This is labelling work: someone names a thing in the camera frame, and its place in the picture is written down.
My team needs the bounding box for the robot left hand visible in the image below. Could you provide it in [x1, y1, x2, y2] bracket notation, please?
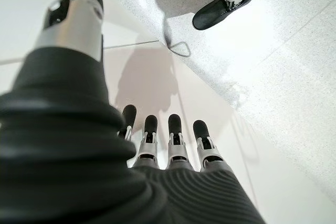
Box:
[0, 0, 266, 224]

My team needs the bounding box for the black robot left foot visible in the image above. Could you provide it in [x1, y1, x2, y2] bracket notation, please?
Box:
[192, 0, 255, 31]

